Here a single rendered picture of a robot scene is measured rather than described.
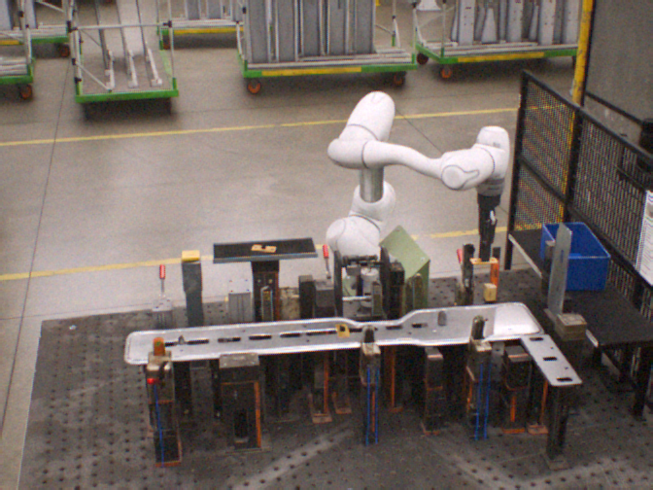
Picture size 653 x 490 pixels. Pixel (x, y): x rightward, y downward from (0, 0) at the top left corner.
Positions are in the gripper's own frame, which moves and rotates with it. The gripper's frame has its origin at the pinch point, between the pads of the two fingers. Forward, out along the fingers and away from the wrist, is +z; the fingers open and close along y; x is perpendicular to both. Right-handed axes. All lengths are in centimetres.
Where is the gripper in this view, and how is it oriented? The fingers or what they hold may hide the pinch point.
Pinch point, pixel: (484, 250)
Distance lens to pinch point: 290.1
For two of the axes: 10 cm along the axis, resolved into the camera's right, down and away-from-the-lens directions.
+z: 0.0, 9.1, 4.2
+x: 9.9, -0.6, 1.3
